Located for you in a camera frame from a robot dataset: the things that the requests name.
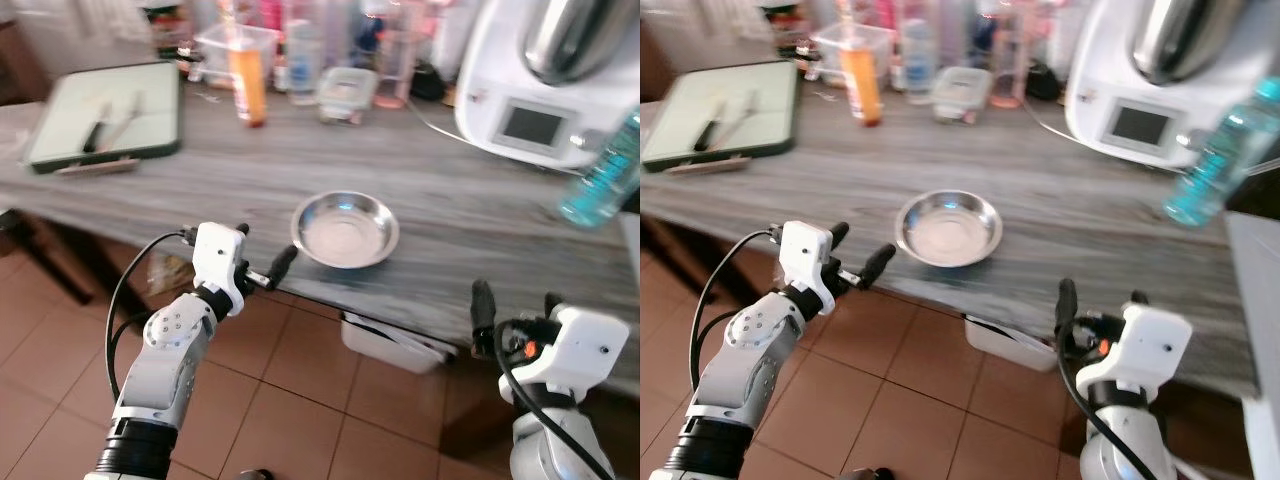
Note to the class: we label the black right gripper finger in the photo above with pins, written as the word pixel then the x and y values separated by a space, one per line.
pixel 484 315
pixel 1066 305
pixel 1140 299
pixel 553 305

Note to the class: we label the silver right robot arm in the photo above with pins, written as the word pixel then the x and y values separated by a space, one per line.
pixel 1105 455
pixel 540 450

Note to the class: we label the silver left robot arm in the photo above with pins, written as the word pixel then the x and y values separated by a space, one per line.
pixel 160 360
pixel 735 360

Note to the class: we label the white plastic bin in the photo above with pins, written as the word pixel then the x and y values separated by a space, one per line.
pixel 395 345
pixel 1010 345

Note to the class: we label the shallow stainless steel bowl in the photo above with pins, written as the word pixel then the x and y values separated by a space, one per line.
pixel 345 232
pixel 950 232

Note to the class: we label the white cabinet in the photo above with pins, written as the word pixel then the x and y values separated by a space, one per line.
pixel 630 250
pixel 1255 330

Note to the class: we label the blue-tinted water bottle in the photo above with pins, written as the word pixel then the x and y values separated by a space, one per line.
pixel 605 175
pixel 1215 160

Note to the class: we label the orange plastic bottle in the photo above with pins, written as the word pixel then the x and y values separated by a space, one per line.
pixel 248 85
pixel 862 85

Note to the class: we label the small wooden board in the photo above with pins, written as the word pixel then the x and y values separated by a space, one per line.
pixel 708 165
pixel 95 168

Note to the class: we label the thin metal utensil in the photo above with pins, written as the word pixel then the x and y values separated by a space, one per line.
pixel 740 116
pixel 128 118

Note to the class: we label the small lidded clear container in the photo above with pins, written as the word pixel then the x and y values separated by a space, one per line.
pixel 347 95
pixel 962 95

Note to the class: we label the clear plastic bottle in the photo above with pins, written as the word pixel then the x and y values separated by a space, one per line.
pixel 918 65
pixel 303 65

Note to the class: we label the clear plastic box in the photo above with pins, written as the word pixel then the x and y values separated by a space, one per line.
pixel 830 45
pixel 215 45

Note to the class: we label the green-rimmed pale tray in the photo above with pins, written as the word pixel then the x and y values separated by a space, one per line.
pixel 60 110
pixel 675 110

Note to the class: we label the dark jar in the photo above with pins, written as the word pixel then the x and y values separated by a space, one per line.
pixel 172 30
pixel 790 30

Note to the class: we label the pinkish clear cup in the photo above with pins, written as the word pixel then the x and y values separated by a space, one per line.
pixel 1008 70
pixel 393 70

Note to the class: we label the white kitchen appliance with screen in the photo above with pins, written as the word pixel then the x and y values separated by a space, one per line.
pixel 500 70
pixel 1105 70

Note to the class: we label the steel appliance mixing jug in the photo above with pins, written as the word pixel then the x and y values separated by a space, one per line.
pixel 575 35
pixel 1185 35

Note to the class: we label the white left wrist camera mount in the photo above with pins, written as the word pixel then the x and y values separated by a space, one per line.
pixel 805 255
pixel 218 255

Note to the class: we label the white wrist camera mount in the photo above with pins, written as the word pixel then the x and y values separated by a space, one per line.
pixel 218 255
pixel 1150 345
pixel 585 345
pixel 805 255

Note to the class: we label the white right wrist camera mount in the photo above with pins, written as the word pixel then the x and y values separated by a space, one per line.
pixel 585 345
pixel 1150 345

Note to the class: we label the dark wooden table frame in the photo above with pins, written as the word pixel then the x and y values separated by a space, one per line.
pixel 665 250
pixel 45 255

